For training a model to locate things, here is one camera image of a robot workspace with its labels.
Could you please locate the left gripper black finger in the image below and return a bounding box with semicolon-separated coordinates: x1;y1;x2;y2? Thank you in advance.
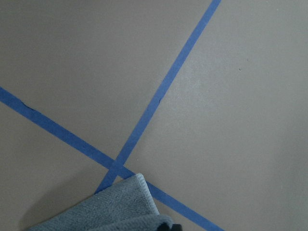
157;223;182;231

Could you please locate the pink and grey towel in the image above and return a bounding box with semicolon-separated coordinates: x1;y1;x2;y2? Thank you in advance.
30;173;174;231

